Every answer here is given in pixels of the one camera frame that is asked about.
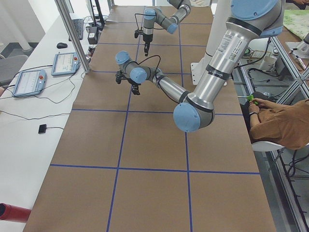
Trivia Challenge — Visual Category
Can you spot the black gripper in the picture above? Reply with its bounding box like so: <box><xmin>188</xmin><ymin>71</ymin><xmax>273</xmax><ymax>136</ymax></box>
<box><xmin>143</xmin><ymin>34</ymin><xmax>153</xmax><ymax>57</ymax></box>
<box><xmin>130</xmin><ymin>81</ymin><xmax>140</xmax><ymax>95</ymax></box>

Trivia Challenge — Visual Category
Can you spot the teach pendant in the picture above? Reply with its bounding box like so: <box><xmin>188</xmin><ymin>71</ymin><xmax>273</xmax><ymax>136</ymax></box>
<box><xmin>51</xmin><ymin>52</ymin><xmax>81</xmax><ymax>76</ymax></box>
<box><xmin>12</xmin><ymin>69</ymin><xmax>47</xmax><ymax>98</ymax></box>

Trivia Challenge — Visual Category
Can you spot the green handheld controller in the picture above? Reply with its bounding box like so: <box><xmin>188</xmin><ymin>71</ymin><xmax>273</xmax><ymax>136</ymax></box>
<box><xmin>246</xmin><ymin>95</ymin><xmax>258</xmax><ymax>105</ymax></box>

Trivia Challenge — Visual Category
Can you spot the black computer mouse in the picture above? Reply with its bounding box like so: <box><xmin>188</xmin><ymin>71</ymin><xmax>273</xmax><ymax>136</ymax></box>
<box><xmin>56</xmin><ymin>43</ymin><xmax>68</xmax><ymax>49</ymax></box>

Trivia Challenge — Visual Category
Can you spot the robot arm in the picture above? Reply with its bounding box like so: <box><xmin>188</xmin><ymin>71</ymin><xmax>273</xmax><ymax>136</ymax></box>
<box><xmin>115</xmin><ymin>0</ymin><xmax>285</xmax><ymax>132</ymax></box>
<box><xmin>134</xmin><ymin>0</ymin><xmax>191</xmax><ymax>57</ymax></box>

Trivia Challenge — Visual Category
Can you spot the seated person in brown shirt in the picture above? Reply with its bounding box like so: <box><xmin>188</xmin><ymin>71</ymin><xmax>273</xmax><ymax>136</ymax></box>
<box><xmin>248</xmin><ymin>98</ymin><xmax>309</xmax><ymax>150</ymax></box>

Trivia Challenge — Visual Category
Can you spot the red cylinder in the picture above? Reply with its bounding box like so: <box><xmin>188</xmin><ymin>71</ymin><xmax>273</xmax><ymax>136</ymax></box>
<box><xmin>0</xmin><ymin>203</ymin><xmax>31</xmax><ymax>223</ymax></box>

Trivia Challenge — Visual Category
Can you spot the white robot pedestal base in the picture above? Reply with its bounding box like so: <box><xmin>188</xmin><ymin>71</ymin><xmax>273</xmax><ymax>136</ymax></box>
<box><xmin>191</xmin><ymin>0</ymin><xmax>231</xmax><ymax>86</ymax></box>

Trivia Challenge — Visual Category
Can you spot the far teach pendant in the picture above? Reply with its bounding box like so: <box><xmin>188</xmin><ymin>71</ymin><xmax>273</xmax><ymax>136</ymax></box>
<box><xmin>51</xmin><ymin>52</ymin><xmax>81</xmax><ymax>76</ymax></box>

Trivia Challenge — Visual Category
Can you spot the black power adapter box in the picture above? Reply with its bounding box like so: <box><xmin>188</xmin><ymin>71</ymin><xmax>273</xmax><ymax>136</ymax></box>
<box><xmin>87</xmin><ymin>27</ymin><xmax>98</xmax><ymax>44</ymax></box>

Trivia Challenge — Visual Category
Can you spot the near teach pendant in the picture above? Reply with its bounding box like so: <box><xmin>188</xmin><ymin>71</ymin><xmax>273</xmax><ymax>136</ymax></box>
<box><xmin>12</xmin><ymin>69</ymin><xmax>47</xmax><ymax>98</ymax></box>

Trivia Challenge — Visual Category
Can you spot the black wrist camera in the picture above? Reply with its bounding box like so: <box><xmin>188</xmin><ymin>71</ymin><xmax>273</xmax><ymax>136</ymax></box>
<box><xmin>115</xmin><ymin>71</ymin><xmax>124</xmax><ymax>84</ymax></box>
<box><xmin>134</xmin><ymin>29</ymin><xmax>144</xmax><ymax>38</ymax></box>

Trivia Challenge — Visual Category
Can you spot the black keyboard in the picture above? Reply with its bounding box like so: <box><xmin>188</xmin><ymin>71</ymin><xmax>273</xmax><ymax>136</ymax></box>
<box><xmin>71</xmin><ymin>18</ymin><xmax>84</xmax><ymax>40</ymax></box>

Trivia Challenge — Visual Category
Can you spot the aluminium frame post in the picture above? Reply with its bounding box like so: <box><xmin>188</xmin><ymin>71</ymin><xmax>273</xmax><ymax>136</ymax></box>
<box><xmin>55</xmin><ymin>0</ymin><xmax>90</xmax><ymax>73</ymax></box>

